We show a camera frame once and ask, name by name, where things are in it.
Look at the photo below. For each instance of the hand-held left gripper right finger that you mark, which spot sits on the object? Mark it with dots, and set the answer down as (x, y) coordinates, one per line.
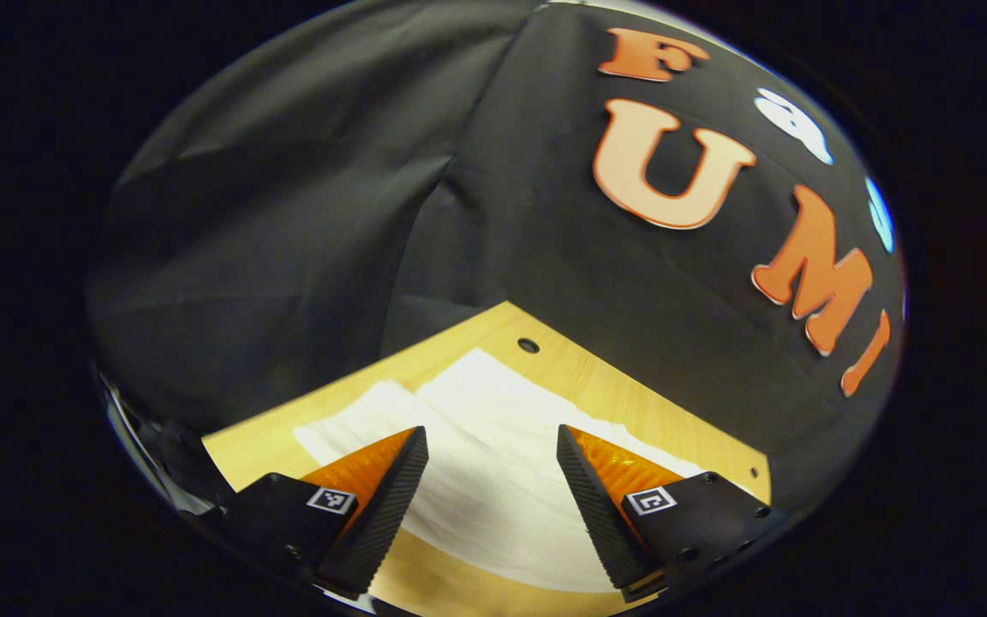
(598, 514)

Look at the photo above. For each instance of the white jeans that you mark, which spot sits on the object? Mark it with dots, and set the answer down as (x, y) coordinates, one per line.
(493, 480)

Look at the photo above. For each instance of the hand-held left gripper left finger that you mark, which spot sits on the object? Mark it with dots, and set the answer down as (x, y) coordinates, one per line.
(382, 514)

